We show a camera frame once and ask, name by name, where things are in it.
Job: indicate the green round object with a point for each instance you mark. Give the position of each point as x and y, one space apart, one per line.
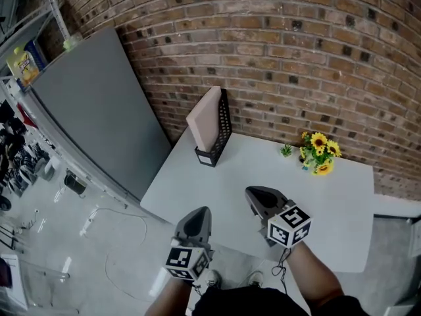
69 44

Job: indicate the large grey board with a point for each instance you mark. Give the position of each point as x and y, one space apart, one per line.
98 110

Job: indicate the person's left shoe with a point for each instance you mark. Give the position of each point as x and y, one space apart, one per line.
213 279

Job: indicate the person's right shoe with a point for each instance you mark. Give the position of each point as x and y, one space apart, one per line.
256 279

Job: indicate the person's right forearm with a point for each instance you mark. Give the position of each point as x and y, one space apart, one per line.
312 275

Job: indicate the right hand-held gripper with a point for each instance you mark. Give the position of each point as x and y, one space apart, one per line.
283 219

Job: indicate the person's shoe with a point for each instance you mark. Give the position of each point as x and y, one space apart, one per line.
213 279
256 279

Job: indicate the yellow printed packet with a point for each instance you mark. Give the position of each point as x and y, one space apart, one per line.
23 66

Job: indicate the white cabinet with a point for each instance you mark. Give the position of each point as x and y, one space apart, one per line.
13 281

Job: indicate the white power strip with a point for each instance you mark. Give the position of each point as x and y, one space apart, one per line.
86 224

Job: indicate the beige folder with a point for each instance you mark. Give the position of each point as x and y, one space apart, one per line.
205 120

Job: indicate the blue box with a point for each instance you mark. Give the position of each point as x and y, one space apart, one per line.
37 54

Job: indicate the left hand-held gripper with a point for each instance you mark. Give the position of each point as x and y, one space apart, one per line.
192 239

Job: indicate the artificial sunflower bouquet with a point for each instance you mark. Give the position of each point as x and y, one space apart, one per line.
319 155

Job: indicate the metal shelf rack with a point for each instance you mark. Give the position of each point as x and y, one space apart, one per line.
49 15

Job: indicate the person's left forearm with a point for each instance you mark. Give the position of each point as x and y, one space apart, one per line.
171 298

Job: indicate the small green potted plant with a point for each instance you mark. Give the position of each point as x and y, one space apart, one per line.
286 150

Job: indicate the white plastic container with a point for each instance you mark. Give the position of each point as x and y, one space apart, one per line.
51 168

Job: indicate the black mesh file holder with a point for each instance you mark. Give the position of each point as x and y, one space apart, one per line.
223 130

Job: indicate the black bucket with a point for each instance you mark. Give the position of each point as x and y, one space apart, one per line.
75 183

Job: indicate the person's black shorts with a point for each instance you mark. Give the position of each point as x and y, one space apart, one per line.
250 303

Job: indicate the black equipment pile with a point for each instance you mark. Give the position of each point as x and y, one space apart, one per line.
13 143

